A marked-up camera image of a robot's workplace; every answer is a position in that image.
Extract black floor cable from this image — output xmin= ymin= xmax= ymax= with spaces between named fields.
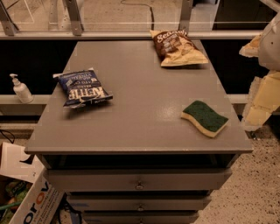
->
xmin=120 ymin=0 xmax=155 ymax=31

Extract white pump dispenser bottle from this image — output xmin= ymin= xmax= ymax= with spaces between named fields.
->
xmin=10 ymin=73 xmax=33 ymax=103

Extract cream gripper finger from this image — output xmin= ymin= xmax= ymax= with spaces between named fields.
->
xmin=239 ymin=34 xmax=262 ymax=58
xmin=241 ymin=71 xmax=280 ymax=131

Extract green and yellow sponge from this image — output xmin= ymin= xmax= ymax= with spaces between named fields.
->
xmin=181 ymin=101 xmax=228 ymax=138

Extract grey drawer cabinet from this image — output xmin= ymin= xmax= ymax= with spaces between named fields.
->
xmin=27 ymin=40 xmax=252 ymax=224

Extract green packets in box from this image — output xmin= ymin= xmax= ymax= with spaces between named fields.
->
xmin=0 ymin=179 xmax=32 ymax=224

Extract middle drawer knob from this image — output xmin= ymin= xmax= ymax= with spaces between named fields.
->
xmin=137 ymin=205 xmax=144 ymax=212

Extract blue Kettle chip bag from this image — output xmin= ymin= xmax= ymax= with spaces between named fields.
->
xmin=52 ymin=68 xmax=113 ymax=109

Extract drawer knob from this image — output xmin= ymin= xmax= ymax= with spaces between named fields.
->
xmin=135 ymin=181 xmax=144 ymax=190
xmin=137 ymin=205 xmax=144 ymax=212

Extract white cardboard box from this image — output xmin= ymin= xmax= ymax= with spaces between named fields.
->
xmin=0 ymin=142 xmax=63 ymax=224

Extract top drawer knob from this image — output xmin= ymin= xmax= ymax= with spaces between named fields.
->
xmin=135 ymin=181 xmax=144 ymax=190

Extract brown Seabrook chip bag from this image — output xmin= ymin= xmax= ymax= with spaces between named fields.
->
xmin=150 ymin=30 xmax=208 ymax=67

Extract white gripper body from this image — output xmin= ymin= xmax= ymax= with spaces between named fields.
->
xmin=258 ymin=12 xmax=280 ymax=71

